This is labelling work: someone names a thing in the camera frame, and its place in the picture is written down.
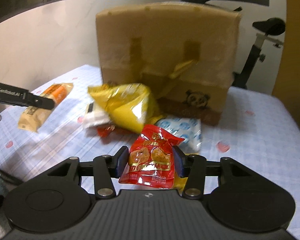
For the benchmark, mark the orange and tan bread packet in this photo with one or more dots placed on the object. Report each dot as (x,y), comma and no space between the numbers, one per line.
(58,92)

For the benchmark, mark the blue and white packet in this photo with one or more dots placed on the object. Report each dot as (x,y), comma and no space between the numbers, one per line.
(182,127)

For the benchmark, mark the yellow snack bag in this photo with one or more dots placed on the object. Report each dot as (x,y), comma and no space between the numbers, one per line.
(125,105)

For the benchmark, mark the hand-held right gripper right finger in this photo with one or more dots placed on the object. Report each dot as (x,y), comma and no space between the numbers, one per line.
(178,163)

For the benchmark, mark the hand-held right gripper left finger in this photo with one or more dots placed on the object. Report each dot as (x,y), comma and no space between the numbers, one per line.
(121,163)

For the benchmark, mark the ochre door panel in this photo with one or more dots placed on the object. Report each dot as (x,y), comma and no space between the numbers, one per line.
(295,55)

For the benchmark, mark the red snack packet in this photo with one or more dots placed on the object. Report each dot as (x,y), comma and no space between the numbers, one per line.
(150,155)

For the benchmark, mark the cardboard box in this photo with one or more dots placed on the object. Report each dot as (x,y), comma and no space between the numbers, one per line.
(165,30)

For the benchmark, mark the red packet with gold label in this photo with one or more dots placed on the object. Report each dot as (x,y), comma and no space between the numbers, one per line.
(105,130)

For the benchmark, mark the black exercise bike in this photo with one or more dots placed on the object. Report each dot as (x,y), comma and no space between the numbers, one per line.
(270,26)

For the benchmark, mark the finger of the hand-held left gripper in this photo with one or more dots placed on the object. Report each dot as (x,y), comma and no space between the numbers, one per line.
(41,102)

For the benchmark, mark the white snack packet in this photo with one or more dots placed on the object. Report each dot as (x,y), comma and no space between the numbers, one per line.
(95,118)

